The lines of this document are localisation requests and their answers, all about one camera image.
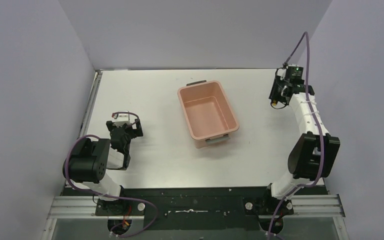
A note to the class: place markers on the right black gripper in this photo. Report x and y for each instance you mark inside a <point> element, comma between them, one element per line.
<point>277,80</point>

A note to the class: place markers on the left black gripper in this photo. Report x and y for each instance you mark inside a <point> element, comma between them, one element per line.
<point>123,131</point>

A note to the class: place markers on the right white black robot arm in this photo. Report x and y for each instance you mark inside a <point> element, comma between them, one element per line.
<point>315,151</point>

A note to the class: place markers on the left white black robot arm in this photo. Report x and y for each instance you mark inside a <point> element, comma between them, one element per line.
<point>89,160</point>

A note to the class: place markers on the pink plastic bin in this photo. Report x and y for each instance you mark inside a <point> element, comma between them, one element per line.
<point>208,113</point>

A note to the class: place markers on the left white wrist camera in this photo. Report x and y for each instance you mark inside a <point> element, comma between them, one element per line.
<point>119,119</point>

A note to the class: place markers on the aluminium table edge rail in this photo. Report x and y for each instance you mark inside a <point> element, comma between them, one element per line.
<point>90,103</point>

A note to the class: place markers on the front aluminium rail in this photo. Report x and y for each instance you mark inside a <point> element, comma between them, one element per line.
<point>304,206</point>

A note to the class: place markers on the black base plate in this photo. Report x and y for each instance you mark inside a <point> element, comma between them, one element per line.
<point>193,209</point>

